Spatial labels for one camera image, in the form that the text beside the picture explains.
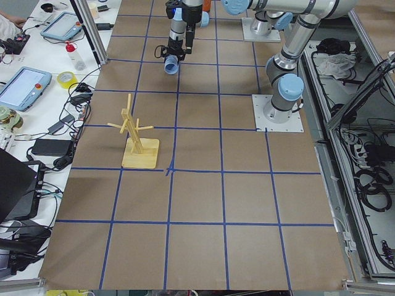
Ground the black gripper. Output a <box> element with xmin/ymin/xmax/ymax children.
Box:
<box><xmin>166</xmin><ymin>0</ymin><xmax>203</xmax><ymax>25</ymax></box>
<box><xmin>155</xmin><ymin>24</ymin><xmax>195</xmax><ymax>60</ymax></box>

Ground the blue teach pendant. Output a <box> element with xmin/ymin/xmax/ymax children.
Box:
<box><xmin>1</xmin><ymin>67</ymin><xmax>52</xmax><ymax>111</ymax></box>
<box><xmin>40</xmin><ymin>12</ymin><xmax>81</xmax><ymax>41</ymax></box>

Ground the red capped squeeze bottle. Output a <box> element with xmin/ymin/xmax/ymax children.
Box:
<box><xmin>65</xmin><ymin>41</ymin><xmax>86</xmax><ymax>71</ymax></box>

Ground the black power adapter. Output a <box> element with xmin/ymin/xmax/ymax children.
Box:
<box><xmin>31</xmin><ymin>139</ymin><xmax>72</xmax><ymax>157</ymax></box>

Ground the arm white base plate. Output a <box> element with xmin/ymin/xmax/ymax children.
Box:
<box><xmin>241</xmin><ymin>17</ymin><xmax>281</xmax><ymax>43</ymax></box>
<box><xmin>252</xmin><ymin>94</ymin><xmax>304</xmax><ymax>133</ymax></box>

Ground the white crumpled cloth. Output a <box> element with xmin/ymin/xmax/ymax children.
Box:
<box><xmin>317</xmin><ymin>53</ymin><xmax>356</xmax><ymax>79</ymax></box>

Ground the black laptop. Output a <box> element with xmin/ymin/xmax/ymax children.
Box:
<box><xmin>1</xmin><ymin>150</ymin><xmax>44</xmax><ymax>222</ymax></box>

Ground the blue teach pendant near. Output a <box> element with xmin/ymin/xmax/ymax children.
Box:
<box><xmin>1</xmin><ymin>67</ymin><xmax>52</xmax><ymax>111</ymax></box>

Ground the aluminium frame post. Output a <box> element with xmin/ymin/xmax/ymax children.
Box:
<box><xmin>70</xmin><ymin>0</ymin><xmax>107</xmax><ymax>66</ymax></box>

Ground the wooden cup rack stand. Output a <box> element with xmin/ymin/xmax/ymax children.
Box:
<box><xmin>107</xmin><ymin>94</ymin><xmax>160</xmax><ymax>169</ymax></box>

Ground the light blue plastic cup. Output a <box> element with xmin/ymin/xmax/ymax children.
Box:
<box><xmin>164</xmin><ymin>55</ymin><xmax>179</xmax><ymax>75</ymax></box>

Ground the blue teach pendant far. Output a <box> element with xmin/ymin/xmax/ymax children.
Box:
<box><xmin>40</xmin><ymin>12</ymin><xmax>81</xmax><ymax>41</ymax></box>

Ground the orange cylindrical can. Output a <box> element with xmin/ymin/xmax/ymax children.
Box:
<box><xmin>202</xmin><ymin>0</ymin><xmax>211</xmax><ymax>12</ymax></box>

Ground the yellow tape roll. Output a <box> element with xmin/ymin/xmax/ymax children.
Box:
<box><xmin>57</xmin><ymin>71</ymin><xmax>78</xmax><ymax>89</ymax></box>

